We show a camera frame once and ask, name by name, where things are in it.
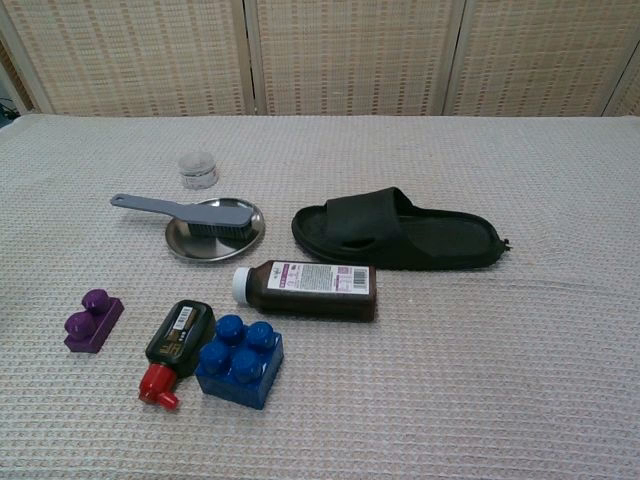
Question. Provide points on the black slipper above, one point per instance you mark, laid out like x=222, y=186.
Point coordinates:
x=400, y=235

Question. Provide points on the grey brush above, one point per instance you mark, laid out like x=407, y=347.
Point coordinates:
x=200, y=215

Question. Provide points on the brown bottle with white cap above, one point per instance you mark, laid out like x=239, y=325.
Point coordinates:
x=320, y=292

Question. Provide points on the round steel plate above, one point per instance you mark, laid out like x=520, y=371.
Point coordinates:
x=210, y=247

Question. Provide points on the blue toy building block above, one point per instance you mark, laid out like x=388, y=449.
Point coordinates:
x=240, y=370

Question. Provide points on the beige waffle table cloth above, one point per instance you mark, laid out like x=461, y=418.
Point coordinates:
x=450, y=350

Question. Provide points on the black bottle with red cap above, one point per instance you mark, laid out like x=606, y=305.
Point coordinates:
x=177, y=345

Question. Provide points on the woven folding screen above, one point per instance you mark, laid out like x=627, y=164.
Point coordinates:
x=350, y=55

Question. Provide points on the purple toy building block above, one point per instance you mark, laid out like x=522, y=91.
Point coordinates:
x=95, y=320

